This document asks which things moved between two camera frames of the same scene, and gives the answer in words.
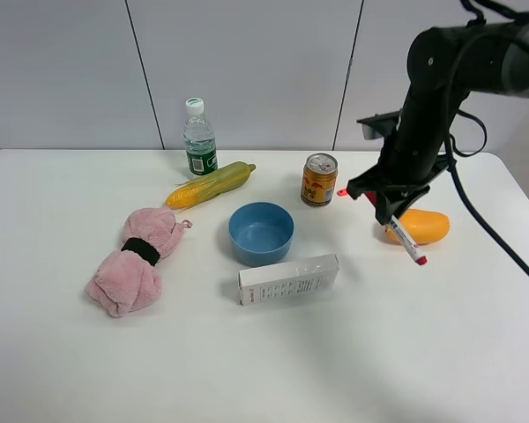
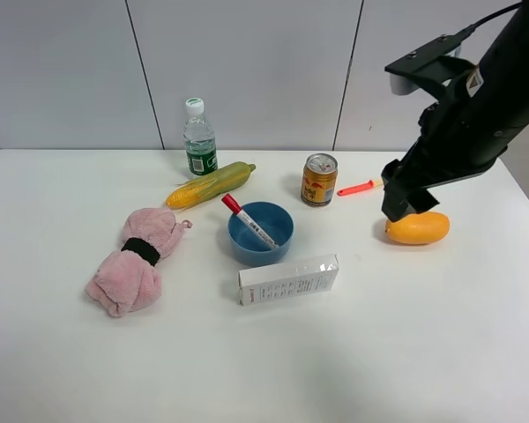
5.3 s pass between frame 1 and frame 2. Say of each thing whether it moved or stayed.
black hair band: stayed
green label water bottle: stayed
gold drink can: stayed
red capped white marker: moved
